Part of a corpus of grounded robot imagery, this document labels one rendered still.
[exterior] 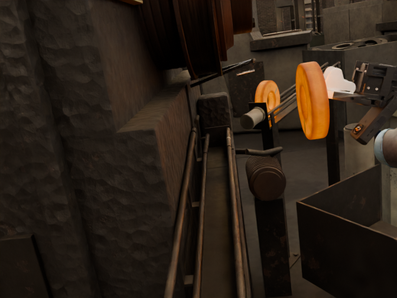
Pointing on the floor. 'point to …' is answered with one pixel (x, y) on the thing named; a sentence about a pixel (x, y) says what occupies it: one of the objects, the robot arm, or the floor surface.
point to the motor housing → (270, 222)
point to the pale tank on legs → (312, 15)
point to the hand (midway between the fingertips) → (311, 91)
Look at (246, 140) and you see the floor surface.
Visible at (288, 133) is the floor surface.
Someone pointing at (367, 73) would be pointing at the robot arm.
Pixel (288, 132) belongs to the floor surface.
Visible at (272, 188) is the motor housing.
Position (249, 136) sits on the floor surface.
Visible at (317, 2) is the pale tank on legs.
